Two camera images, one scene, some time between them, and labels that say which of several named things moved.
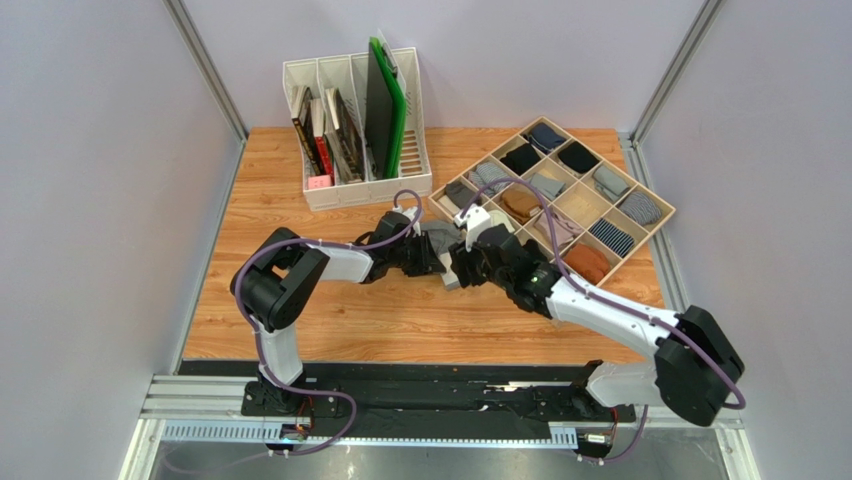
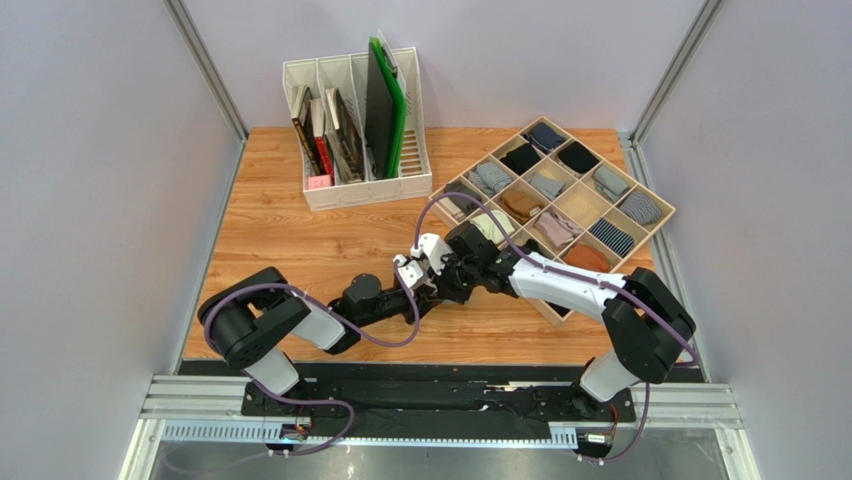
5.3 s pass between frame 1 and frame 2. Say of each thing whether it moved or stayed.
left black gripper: moved
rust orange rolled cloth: stayed
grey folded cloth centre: stayed
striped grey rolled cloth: stayed
